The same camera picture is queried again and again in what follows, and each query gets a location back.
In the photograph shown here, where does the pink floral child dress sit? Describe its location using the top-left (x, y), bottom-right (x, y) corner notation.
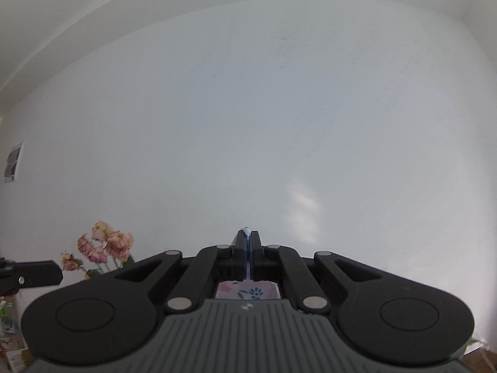
top-left (214, 224), bottom-right (281, 301)

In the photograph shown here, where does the dried rose bouquet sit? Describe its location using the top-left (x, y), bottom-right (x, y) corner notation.
top-left (61, 221), bottom-right (135, 280)

